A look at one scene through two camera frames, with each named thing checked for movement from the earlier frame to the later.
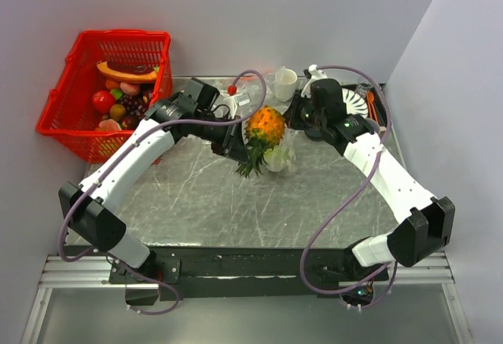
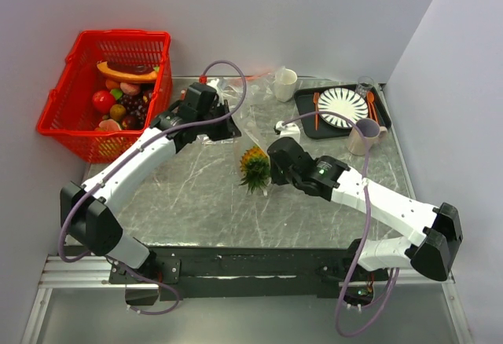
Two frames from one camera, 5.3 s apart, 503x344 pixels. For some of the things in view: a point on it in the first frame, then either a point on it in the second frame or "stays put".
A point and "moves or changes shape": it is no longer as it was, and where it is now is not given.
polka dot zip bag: [283, 158] moves or changes shape
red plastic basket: [68, 117] stays put
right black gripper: [306, 99] -> [276, 177]
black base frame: [201, 272] stays put
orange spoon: [372, 106] stays put
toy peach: [129, 89] stays put
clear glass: [363, 85] stays put
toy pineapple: [265, 129] -> [255, 166]
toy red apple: [102, 100] stays put
